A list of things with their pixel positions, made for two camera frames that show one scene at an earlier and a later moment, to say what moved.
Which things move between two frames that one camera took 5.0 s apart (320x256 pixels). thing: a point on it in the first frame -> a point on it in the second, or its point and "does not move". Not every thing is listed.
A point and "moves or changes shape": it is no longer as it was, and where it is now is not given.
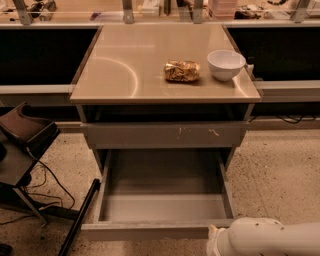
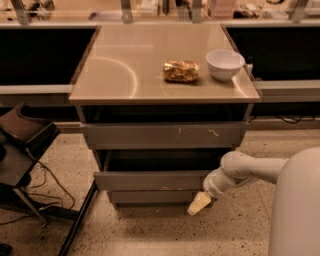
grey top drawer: x=164 y=134 does not move
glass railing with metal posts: x=47 y=13 does not move
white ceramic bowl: x=225 y=65 does not move
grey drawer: x=161 y=195 moves or changes shape
